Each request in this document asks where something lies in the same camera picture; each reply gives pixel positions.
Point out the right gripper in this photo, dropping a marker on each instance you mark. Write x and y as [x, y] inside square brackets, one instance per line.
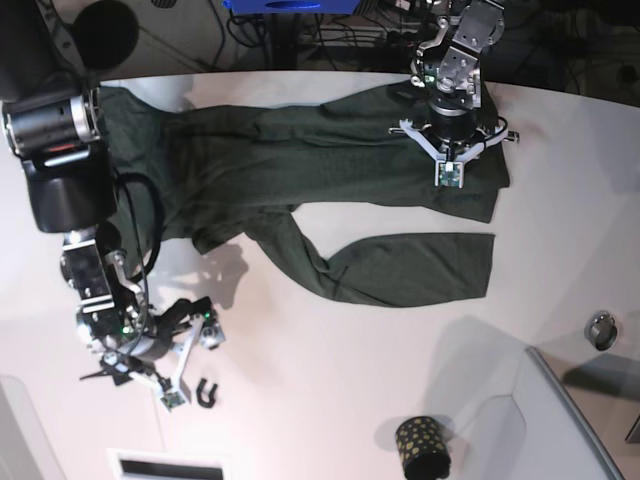
[159, 359]

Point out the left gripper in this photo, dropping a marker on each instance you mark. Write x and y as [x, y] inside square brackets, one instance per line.
[454, 134]

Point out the dark green t-shirt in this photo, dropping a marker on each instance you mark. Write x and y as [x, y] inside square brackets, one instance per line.
[209, 175]

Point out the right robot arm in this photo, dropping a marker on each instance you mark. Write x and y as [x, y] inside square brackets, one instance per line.
[49, 116]

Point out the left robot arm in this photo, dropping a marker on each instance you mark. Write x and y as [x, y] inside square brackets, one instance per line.
[446, 83]

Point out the small black plastic clip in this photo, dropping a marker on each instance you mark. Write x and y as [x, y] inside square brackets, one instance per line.
[206, 395]

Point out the white rectangular table slot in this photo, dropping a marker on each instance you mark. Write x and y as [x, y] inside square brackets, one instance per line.
[134, 464]

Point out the round metal table grommet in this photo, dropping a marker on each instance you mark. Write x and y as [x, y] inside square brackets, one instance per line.
[601, 330]

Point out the blue plastic box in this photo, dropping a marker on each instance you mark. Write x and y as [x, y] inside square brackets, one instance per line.
[246, 7]

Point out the black cup with gold dots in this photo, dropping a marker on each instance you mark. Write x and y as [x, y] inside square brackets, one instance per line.
[422, 449]

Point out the black round stool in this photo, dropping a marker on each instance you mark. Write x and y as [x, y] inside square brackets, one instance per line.
[105, 34]

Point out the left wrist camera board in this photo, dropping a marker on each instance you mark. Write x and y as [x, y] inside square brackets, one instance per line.
[449, 174]

